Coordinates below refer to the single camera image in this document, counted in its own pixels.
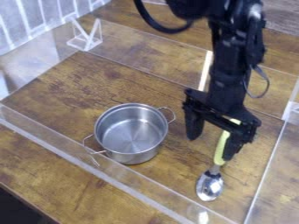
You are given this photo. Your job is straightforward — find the clear acrylic triangular stand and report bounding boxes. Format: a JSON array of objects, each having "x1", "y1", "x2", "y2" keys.
[{"x1": 66, "y1": 18, "x2": 102, "y2": 52}]

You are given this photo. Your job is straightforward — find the stainless steel pot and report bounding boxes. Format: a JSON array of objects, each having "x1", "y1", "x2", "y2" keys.
[{"x1": 81, "y1": 103, "x2": 176, "y2": 165}]

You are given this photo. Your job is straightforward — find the clear acrylic enclosure wall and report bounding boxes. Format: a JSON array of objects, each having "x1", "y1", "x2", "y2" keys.
[{"x1": 0, "y1": 103, "x2": 237, "y2": 224}]

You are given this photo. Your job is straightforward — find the green handled metal spoon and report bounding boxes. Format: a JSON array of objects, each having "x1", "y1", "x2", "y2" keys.
[{"x1": 194, "y1": 118, "x2": 243, "y2": 202}]

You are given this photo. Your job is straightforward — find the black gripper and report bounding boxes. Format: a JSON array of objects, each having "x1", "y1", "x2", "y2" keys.
[{"x1": 181, "y1": 88, "x2": 261, "y2": 161}]

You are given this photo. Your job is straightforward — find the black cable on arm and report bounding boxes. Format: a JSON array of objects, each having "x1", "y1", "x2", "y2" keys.
[{"x1": 132, "y1": 0, "x2": 196, "y2": 34}]

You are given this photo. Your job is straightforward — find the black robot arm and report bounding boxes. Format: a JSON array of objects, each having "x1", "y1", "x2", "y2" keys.
[{"x1": 165, "y1": 0, "x2": 265, "y2": 161}]

